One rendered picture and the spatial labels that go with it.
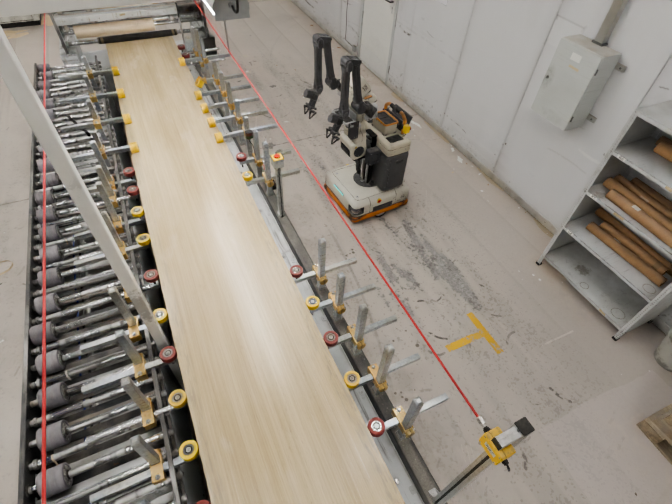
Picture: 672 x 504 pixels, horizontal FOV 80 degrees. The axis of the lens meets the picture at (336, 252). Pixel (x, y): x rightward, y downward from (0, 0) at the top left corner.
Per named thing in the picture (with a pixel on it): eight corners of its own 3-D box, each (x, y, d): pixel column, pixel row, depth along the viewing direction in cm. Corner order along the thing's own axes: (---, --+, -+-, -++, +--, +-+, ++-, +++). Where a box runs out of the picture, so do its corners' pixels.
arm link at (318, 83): (324, 38, 300) (317, 33, 306) (317, 39, 298) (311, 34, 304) (324, 93, 333) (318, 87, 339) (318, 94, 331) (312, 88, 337)
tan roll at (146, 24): (200, 22, 475) (198, 11, 466) (203, 26, 468) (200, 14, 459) (65, 37, 431) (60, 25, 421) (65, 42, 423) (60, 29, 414)
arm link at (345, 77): (354, 61, 276) (346, 55, 282) (346, 63, 274) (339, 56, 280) (350, 118, 308) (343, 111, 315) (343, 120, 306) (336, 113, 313)
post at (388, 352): (378, 386, 218) (391, 342, 182) (381, 392, 216) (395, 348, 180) (372, 389, 217) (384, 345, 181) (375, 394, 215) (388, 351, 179)
